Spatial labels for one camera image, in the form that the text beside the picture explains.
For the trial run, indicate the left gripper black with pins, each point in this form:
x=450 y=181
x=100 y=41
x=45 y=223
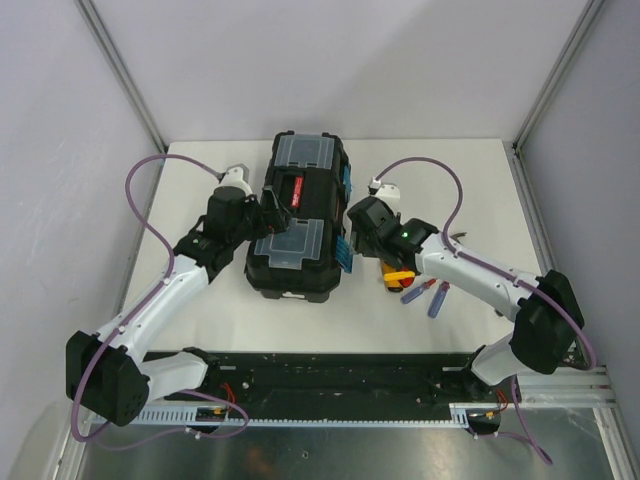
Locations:
x=279 y=221

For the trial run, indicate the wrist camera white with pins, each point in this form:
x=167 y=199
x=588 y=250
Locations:
x=237 y=176
x=387 y=192

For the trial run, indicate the left aluminium frame post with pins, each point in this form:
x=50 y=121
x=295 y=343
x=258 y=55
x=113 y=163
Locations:
x=116 y=62

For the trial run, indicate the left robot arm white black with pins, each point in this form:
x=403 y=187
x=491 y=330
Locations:
x=107 y=372

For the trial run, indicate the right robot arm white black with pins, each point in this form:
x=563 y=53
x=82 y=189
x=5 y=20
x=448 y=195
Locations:
x=546 y=318

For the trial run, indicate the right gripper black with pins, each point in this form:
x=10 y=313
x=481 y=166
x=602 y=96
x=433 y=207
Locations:
x=360 y=243

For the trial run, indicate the claw hammer black handle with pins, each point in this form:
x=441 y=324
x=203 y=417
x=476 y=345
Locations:
x=458 y=237

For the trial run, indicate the blue screwdriver left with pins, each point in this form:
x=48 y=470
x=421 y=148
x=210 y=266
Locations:
x=417 y=291

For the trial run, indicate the right aluminium frame post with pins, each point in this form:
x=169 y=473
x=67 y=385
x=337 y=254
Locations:
x=569 y=53

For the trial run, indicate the grey slotted cable duct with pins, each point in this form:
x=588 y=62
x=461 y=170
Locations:
x=200 y=415

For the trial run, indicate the yellow utility knife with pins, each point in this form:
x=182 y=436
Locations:
x=391 y=276

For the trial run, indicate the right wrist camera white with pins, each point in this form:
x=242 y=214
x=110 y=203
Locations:
x=387 y=192

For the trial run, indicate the blue screwdriver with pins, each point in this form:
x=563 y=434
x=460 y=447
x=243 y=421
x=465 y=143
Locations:
x=438 y=300
x=417 y=291

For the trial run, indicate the aluminium frame post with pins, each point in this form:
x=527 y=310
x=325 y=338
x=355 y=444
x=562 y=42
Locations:
x=569 y=53
x=116 y=62

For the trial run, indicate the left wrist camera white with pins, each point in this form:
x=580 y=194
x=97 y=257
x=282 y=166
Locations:
x=237 y=176

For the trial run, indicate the red handled pliers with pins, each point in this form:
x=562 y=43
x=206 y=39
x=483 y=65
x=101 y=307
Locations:
x=406 y=282

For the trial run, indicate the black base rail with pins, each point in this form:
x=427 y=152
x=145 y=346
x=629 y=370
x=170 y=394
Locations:
x=374 y=386

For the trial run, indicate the blue screwdriver right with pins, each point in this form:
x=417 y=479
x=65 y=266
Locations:
x=438 y=300

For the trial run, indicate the black plastic toolbox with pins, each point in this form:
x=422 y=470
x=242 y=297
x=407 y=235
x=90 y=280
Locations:
x=311 y=176

